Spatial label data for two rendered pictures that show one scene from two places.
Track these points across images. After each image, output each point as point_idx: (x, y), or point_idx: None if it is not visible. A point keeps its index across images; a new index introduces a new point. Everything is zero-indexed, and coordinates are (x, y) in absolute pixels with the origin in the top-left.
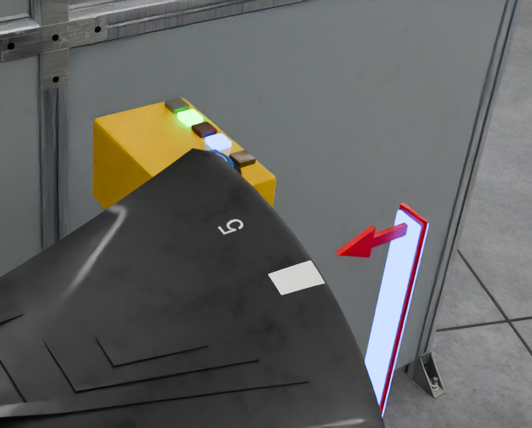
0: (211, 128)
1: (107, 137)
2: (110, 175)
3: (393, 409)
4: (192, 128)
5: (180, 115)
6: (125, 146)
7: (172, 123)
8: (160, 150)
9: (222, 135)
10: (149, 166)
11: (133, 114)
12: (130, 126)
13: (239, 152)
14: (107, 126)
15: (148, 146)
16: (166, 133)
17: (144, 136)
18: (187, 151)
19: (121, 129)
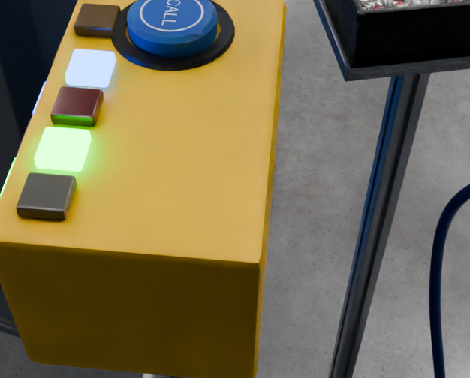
0: (69, 91)
1: (269, 205)
2: (266, 246)
3: None
4: (96, 117)
5: (82, 153)
6: (265, 145)
7: (109, 160)
8: (210, 105)
9: (71, 67)
10: (263, 80)
11: (161, 229)
12: (203, 193)
13: (92, 23)
14: (252, 217)
15: (221, 124)
16: (153, 140)
17: (203, 153)
18: (163, 82)
19: (230, 192)
